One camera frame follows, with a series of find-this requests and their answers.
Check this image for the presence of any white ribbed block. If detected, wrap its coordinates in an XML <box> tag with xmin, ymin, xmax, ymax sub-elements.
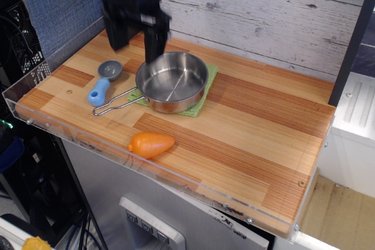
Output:
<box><xmin>333</xmin><ymin>72</ymin><xmax>374</xmax><ymax>141</ymax></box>

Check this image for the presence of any stainless steel pan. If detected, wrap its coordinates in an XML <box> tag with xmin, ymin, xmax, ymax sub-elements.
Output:
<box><xmin>93</xmin><ymin>52</ymin><xmax>209</xmax><ymax>116</ymax></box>

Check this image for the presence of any black plastic crate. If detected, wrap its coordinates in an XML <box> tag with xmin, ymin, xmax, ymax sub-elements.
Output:
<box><xmin>4</xmin><ymin>1</ymin><xmax>44</xmax><ymax>73</ymax></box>

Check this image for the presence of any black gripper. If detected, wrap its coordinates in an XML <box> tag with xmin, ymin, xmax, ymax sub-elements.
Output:
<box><xmin>102</xmin><ymin>0</ymin><xmax>171</xmax><ymax>63</ymax></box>

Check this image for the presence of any grey panel with buttons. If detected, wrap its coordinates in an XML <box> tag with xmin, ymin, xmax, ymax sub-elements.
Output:
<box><xmin>119</xmin><ymin>197</ymin><xmax>186</xmax><ymax>249</ymax></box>

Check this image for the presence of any yellow object bottom left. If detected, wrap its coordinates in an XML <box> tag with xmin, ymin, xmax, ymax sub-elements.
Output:
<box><xmin>21</xmin><ymin>237</ymin><xmax>52</xmax><ymax>250</ymax></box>

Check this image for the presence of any clear acrylic table guard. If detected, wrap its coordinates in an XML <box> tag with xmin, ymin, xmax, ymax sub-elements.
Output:
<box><xmin>1</xmin><ymin>61</ymin><xmax>335</xmax><ymax>244</ymax></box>

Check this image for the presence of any blue grey ice cream scoop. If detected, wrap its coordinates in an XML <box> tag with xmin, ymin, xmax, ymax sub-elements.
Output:
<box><xmin>87</xmin><ymin>60</ymin><xmax>122</xmax><ymax>107</ymax></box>

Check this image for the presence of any dark right vertical post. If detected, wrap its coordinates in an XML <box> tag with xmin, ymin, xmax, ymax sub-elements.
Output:
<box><xmin>328</xmin><ymin>0</ymin><xmax>374</xmax><ymax>107</ymax></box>

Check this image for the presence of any orange toy carrot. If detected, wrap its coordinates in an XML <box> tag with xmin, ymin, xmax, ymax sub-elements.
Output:
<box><xmin>127</xmin><ymin>132</ymin><xmax>175</xmax><ymax>159</ymax></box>

